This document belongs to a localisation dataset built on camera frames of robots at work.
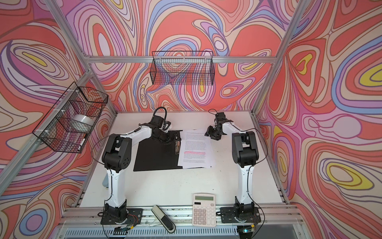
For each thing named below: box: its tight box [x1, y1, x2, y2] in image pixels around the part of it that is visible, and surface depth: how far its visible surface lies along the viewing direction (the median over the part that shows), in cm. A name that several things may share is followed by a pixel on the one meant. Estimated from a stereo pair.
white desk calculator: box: [191, 193, 217, 228], surface depth 75 cm
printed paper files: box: [177, 129, 213, 169], surface depth 99 cm
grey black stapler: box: [151, 204, 177, 234], surface depth 73 cm
